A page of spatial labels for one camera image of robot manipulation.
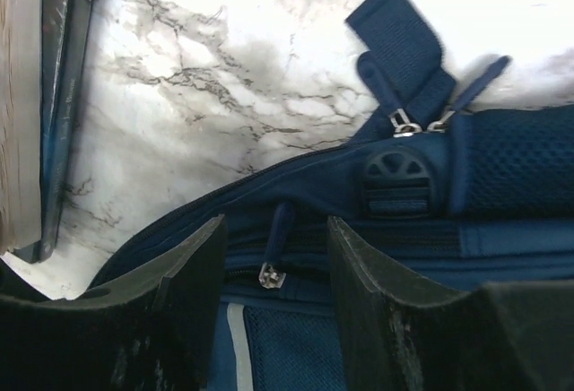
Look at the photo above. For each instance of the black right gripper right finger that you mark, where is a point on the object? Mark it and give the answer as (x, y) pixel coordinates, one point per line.
(399, 330)

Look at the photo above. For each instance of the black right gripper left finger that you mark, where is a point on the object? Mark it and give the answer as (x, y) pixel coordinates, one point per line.
(149, 329)

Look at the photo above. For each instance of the Animal Farm book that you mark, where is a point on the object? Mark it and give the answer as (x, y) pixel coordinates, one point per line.
(20, 123)

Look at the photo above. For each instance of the dark book at bottom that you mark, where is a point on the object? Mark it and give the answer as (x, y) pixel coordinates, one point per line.
(65, 29)

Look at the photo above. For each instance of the navy blue student backpack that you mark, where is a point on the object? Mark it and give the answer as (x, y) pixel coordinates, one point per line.
(464, 199)

